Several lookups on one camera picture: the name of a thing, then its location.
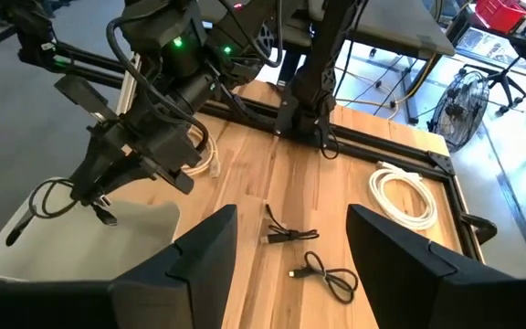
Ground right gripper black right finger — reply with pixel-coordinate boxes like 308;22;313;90
345;204;526;329

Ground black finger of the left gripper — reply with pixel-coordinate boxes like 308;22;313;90
70;132;122;202
100;157;154;197

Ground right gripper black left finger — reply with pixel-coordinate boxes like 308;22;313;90
107;204;239;329

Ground long thin black USB cable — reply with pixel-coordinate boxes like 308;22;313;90
5;176;119;248

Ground white cable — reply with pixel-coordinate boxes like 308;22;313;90
368;160;438;232

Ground short black USB cable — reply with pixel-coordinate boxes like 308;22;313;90
260;203;321;246
289;249;360;305

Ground silver aluminium bar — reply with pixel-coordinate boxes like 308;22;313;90
115;52;142;118

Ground left clear plastic container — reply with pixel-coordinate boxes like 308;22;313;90
0;176;181;282

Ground black floor fan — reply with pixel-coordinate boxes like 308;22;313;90
426;68;492;154

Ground black chair base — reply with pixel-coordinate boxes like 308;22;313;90
457;54;526;115

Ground grey desk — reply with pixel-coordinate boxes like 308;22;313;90
198;0;457;58

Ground red plastic bin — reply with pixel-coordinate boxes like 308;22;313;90
474;0;526;34

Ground beige coiled cable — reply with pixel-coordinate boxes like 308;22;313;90
180;125;222;179

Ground black clamp handle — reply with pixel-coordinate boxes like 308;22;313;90
459;212;499;246

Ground black aluminium frame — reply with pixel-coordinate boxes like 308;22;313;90
0;0;486;264

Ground yellow power cord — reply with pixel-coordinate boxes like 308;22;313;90
335;53;438;121

